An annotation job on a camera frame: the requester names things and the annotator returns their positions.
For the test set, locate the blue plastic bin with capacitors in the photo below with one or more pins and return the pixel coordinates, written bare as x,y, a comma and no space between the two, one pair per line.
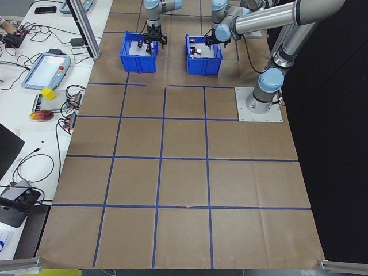
139,64

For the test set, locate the blue plastic bin with buttons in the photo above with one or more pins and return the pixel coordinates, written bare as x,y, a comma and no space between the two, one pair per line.
204,66

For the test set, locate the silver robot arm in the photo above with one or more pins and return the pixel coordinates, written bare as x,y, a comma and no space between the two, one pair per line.
287,17
152,13

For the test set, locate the white blue paper box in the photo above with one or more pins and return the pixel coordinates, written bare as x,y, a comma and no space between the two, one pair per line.
4,244

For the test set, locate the person hand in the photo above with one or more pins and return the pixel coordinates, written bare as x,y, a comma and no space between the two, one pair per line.
9,28

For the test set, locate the black cylindrical capacitor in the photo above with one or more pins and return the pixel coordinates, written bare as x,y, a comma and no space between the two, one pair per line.
140,43

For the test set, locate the white bin liner sheet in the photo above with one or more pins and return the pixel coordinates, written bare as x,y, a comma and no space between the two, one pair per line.
133,50
208,54

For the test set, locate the black power adapter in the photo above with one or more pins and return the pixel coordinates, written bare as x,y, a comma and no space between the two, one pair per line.
56,52
77,42

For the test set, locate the teal robot teach pendant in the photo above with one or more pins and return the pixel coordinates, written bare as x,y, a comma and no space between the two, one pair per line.
46,70
64,7

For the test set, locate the black smartphone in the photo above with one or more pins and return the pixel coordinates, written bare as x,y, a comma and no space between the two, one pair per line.
45,10

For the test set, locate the yellow cube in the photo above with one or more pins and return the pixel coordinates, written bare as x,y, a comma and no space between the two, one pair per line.
48,93

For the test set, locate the grey flat tray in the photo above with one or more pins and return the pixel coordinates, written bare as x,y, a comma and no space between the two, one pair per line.
37,105

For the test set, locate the orange red disc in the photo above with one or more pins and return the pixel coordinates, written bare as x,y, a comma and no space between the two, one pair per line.
41,116

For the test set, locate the black laptop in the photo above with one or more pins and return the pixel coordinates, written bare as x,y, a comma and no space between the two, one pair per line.
8,148

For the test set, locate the grey hub with black buttons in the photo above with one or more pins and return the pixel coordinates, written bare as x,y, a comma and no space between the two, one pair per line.
17,192

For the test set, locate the black monitor stand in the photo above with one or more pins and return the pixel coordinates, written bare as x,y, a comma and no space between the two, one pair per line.
11,215

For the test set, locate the aluminium profile bar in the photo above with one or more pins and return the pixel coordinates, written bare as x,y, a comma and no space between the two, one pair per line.
342,265
20,263

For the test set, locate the yellow push button switch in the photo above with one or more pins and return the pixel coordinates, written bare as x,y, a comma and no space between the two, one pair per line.
192,42

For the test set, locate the white square base plate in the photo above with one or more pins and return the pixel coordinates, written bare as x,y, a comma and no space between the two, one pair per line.
258,115
254,34

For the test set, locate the aluminium profile post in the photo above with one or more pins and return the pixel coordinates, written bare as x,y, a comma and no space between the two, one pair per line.
84,31

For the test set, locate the black frame cover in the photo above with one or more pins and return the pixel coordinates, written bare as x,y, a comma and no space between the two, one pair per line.
339,143

